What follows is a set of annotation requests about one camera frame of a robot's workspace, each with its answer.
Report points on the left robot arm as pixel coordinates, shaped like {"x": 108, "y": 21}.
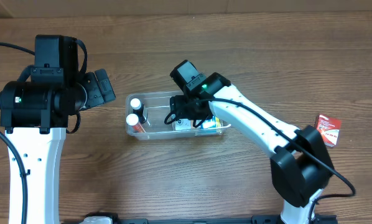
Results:
{"x": 34, "y": 112}

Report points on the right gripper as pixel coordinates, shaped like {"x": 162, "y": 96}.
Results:
{"x": 178, "y": 106}

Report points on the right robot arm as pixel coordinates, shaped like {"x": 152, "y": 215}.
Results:
{"x": 300, "y": 163}

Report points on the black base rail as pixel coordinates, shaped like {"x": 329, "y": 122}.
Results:
{"x": 112, "y": 218}

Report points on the white Hansaplast plaster box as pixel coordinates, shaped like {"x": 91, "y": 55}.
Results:
{"x": 182, "y": 124}

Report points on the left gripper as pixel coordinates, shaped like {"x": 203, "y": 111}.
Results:
{"x": 92, "y": 90}

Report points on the blue yellow VapoDrops box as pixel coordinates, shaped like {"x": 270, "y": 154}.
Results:
{"x": 211, "y": 123}

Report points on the clear plastic container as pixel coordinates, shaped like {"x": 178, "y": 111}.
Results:
{"x": 157, "y": 107}

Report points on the orange tube white cap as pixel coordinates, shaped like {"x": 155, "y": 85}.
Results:
{"x": 133, "y": 124}

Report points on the black tube white cap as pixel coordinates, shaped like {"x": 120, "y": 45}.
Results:
{"x": 139, "y": 109}

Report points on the red small box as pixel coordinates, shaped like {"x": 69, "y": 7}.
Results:
{"x": 329, "y": 129}

